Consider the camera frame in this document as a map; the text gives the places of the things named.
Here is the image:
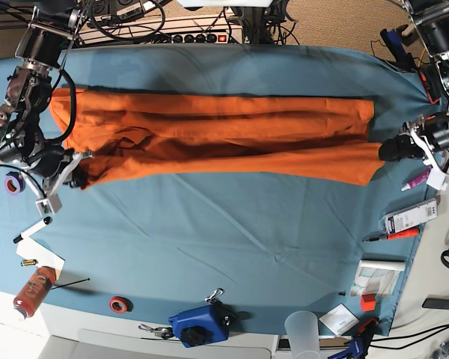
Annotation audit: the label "packaged tool set blister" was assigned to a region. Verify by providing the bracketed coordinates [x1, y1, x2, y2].
[384, 198, 438, 234]

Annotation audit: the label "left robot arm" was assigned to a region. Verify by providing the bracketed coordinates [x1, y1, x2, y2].
[400, 1, 449, 191]

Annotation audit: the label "orange t-shirt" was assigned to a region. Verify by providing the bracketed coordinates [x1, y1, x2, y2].
[49, 88, 383, 185]

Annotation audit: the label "white paper note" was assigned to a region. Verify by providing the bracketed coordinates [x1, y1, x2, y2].
[16, 238, 65, 280]

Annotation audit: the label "small red block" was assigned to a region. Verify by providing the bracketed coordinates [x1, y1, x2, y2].
[360, 293, 376, 312]

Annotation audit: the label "purple glue tube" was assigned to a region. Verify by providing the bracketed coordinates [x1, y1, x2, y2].
[401, 168, 431, 191]

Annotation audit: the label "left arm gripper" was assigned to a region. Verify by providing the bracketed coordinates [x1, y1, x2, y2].
[399, 115, 449, 191]

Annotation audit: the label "silver carabiner clip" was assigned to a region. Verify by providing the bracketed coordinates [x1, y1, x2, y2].
[204, 288, 225, 304]

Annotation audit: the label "blue tape measure box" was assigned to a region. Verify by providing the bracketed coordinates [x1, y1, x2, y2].
[168, 301, 239, 348]

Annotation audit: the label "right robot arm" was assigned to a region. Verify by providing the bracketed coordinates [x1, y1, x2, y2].
[0, 1, 94, 216]

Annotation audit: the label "white roll with booklet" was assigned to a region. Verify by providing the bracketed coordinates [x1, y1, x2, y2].
[350, 260, 406, 297]

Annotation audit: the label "gold AA battery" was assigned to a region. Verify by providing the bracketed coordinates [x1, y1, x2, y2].
[20, 260, 38, 267]

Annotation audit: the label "white card packet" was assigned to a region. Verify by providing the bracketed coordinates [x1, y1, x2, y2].
[319, 304, 359, 336]

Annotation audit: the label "white cardboard box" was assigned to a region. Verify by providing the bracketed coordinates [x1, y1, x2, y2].
[39, 329, 272, 358]

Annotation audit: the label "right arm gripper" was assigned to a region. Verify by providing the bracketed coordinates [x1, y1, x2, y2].
[20, 147, 94, 215]

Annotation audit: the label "red handled screwdriver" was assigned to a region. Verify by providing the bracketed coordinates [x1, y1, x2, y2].
[362, 227, 420, 242]

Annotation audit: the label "blue clamp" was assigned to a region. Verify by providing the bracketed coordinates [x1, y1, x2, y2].
[329, 317, 379, 359]

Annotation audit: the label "translucent plastic cup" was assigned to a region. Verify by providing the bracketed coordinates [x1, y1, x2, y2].
[284, 310, 320, 359]

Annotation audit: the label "teal table cloth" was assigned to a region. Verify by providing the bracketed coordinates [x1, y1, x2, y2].
[0, 43, 446, 337]

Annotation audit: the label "metal carabiner keys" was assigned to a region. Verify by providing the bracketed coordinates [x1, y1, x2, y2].
[138, 324, 174, 340]

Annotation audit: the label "black zip tie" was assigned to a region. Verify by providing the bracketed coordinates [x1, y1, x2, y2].
[52, 278, 90, 290]

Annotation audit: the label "purple tape roll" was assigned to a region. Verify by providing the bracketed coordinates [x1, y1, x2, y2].
[4, 171, 25, 195]

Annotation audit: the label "red tape roll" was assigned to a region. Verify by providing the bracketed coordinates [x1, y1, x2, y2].
[109, 296, 129, 314]

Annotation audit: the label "black white marker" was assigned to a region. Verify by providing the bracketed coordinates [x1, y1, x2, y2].
[13, 216, 52, 244]

